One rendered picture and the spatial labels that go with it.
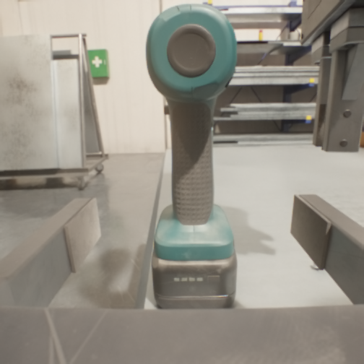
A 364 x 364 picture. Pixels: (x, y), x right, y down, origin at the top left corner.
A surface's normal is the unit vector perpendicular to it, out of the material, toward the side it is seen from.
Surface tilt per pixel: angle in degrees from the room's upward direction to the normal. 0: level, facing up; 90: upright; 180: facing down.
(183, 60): 90
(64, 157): 78
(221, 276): 90
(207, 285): 90
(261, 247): 0
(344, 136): 90
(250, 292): 0
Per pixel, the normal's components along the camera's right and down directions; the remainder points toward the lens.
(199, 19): -0.02, 0.28
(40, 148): 0.03, 0.07
